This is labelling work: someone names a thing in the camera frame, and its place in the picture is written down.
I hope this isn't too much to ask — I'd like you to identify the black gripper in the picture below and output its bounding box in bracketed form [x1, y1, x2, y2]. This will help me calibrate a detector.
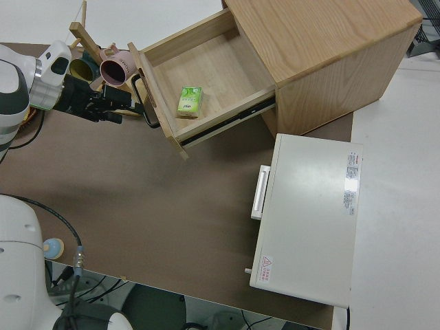
[54, 74, 144, 124]

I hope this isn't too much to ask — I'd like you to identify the black metal drawer handle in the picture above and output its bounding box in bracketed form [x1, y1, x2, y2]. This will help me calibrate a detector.
[131, 73, 161, 129]

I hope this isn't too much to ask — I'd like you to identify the wooden drawer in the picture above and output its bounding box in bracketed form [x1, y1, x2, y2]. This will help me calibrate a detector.
[127, 8, 278, 161]

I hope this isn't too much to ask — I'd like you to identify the pink mug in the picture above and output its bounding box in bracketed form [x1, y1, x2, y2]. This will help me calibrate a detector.
[99, 47, 135, 87]

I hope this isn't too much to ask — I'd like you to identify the dark blue mug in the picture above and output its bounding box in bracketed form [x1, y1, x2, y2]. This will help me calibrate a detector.
[68, 51, 100, 83]

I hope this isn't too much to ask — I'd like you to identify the wooden mug tree stand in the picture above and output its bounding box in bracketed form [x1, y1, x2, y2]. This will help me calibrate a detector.
[68, 0, 140, 117]

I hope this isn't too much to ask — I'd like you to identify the green tissue pack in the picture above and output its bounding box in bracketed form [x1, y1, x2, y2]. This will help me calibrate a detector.
[176, 85, 204, 120]

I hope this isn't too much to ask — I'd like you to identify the round brown wicker basket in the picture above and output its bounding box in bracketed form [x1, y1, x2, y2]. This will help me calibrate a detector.
[21, 107, 38, 127]

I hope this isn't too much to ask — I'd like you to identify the brown table mat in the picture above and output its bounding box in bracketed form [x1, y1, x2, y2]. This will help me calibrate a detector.
[0, 43, 355, 330]

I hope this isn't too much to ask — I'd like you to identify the light wooden cabinet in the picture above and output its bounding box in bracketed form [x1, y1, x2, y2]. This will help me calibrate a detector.
[221, 0, 424, 138]

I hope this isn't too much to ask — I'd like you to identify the cream toaster oven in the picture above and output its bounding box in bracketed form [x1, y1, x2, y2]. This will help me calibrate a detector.
[243, 133, 364, 309]

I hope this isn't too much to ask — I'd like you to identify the dark background equipment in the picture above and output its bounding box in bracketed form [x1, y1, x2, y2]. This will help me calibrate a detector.
[406, 8, 440, 60]

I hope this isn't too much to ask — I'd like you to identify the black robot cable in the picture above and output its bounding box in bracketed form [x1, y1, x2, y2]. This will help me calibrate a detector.
[0, 193, 86, 330]

